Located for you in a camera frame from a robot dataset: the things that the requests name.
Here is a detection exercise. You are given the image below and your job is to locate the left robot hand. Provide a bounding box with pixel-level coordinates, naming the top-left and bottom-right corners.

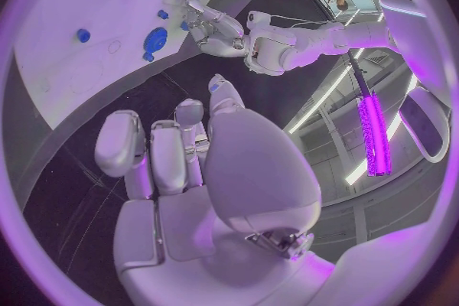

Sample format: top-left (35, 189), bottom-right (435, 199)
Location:
top-left (184, 0), bottom-right (250, 59)

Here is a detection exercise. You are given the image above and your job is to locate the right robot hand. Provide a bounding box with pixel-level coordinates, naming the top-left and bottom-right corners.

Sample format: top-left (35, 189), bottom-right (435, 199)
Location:
top-left (93, 73), bottom-right (338, 306)

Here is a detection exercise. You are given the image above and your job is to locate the white task board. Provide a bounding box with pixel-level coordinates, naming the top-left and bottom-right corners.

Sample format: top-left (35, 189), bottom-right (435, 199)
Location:
top-left (12, 0), bottom-right (260, 132)

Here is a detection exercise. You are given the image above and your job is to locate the blue gear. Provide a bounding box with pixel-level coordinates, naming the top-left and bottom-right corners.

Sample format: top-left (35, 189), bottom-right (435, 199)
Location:
top-left (142, 26), bottom-right (170, 55)

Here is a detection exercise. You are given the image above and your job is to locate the glowing light bar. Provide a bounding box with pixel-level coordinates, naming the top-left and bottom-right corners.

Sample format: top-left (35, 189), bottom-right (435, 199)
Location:
top-left (346, 50), bottom-right (393, 177)

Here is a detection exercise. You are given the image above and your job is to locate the white cable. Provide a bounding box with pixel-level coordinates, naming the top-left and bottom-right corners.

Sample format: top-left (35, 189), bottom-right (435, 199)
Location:
top-left (268, 13), bottom-right (340, 28)

